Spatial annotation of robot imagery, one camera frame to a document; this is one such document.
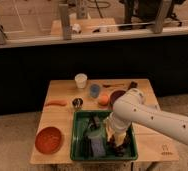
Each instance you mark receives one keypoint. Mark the beige yellow gripper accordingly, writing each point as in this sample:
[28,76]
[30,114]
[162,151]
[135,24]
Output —
[115,133]

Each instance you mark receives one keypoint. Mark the blue grey sponge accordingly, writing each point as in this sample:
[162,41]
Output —
[97,145]

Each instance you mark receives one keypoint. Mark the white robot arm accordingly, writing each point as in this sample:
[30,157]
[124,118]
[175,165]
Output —
[130,108]

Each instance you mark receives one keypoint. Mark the blue plastic cup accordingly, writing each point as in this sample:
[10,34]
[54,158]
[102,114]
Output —
[94,90]

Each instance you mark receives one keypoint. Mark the small metal cup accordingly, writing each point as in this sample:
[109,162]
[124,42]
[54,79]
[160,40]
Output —
[77,103]

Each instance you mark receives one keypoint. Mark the white plastic cup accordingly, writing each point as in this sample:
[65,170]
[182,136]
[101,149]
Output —
[81,80]

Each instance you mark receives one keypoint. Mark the dark grape bunch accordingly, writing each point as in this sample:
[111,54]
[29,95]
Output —
[119,151]

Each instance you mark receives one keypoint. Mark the black utensil in bin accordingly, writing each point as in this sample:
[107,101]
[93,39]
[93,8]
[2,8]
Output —
[93,127]

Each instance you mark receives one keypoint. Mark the orange fruit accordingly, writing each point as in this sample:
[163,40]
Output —
[103,100]

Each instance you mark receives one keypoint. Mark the purple bowl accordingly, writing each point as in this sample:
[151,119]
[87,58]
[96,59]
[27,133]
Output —
[115,95]

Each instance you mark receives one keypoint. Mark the green plastic bin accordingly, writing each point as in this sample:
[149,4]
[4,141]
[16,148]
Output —
[80,122]

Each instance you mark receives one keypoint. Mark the orange red bowl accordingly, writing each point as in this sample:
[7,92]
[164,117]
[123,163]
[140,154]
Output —
[48,140]

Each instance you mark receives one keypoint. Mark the orange carrot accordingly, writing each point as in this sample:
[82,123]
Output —
[56,103]

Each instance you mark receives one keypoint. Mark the wooden background table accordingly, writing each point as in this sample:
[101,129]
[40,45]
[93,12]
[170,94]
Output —
[86,26]

